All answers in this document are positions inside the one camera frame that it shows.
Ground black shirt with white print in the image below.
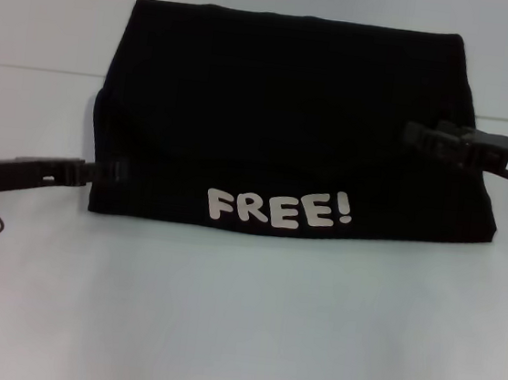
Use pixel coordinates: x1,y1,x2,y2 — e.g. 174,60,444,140
79,0,508,262

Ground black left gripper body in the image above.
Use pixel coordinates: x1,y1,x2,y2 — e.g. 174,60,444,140
0,149,92,203

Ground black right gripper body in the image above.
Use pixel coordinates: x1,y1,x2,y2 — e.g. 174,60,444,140
458,126,508,190

